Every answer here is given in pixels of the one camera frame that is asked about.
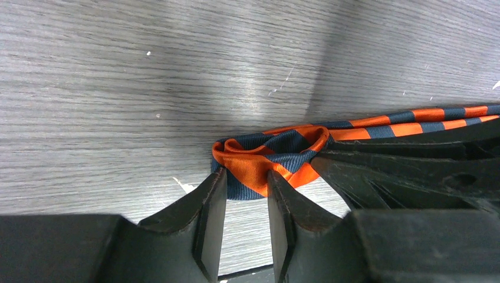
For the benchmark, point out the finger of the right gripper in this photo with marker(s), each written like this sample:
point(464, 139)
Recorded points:
point(381, 181)
point(478, 141)

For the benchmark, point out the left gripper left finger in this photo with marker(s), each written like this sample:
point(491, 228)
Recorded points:
point(180, 243)

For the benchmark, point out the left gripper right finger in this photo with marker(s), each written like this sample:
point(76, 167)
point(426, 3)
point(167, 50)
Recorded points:
point(310, 244)

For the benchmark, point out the orange navy striped tie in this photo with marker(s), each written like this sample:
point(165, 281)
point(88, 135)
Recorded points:
point(289, 150)

